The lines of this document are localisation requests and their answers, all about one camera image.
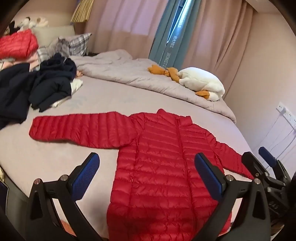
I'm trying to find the red puffer jacket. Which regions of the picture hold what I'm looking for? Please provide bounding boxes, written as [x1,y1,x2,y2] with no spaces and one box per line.
[0,29,39,59]
[29,108,255,241]

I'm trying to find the white cables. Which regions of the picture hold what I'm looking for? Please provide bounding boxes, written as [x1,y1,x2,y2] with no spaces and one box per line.
[257,111,296,160]

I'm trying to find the white garment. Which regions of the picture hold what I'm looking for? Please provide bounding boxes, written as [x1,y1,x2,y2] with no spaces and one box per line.
[51,79,83,108]

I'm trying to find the bed with grey sheet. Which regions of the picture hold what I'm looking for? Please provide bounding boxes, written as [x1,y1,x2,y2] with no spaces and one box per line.
[0,49,255,241]

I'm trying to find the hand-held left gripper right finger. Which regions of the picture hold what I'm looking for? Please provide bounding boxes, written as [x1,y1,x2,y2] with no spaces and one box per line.
[194,152,271,241]

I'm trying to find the blue curtain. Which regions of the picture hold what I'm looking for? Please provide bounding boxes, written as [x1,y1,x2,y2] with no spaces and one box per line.
[148,0,201,69]

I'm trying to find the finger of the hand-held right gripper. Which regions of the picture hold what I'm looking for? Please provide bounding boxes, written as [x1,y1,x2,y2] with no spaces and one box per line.
[258,146,286,184]
[241,151,270,184]

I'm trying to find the black coat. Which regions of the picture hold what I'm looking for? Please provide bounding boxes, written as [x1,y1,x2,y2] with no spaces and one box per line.
[0,62,41,130]

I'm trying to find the straw hat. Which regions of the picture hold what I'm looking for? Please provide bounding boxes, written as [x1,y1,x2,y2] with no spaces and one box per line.
[70,0,95,23]

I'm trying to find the folded red puffer jacket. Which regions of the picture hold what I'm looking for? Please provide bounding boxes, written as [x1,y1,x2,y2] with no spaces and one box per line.
[0,29,39,59]

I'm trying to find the grey plaid pillow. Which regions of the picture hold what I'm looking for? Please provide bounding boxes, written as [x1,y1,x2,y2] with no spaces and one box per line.
[37,33,92,63]

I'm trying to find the navy blue garment pile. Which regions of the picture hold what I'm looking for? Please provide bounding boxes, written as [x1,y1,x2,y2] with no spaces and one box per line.
[28,53,77,113]

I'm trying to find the pink clothes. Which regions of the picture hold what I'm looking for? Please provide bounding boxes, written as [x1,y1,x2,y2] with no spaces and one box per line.
[0,53,41,71]

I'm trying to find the white goose plush toy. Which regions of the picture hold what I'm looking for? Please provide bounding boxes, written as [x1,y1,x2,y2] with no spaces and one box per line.
[148,65,226,102]

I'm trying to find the pink curtain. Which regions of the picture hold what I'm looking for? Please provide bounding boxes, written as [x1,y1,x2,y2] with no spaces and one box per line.
[183,0,255,78]
[84,0,173,56]

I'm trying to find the white power strip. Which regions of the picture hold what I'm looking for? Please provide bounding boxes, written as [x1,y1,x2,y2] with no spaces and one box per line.
[276,101,296,128]

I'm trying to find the white plush toys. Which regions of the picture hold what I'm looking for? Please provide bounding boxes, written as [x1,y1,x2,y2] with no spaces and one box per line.
[18,16,49,30]

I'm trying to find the grey duvet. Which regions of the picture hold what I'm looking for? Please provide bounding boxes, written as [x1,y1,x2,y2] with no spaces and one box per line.
[69,49,237,123]

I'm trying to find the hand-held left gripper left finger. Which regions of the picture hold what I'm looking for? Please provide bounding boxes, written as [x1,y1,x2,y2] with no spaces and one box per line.
[25,152,102,241]

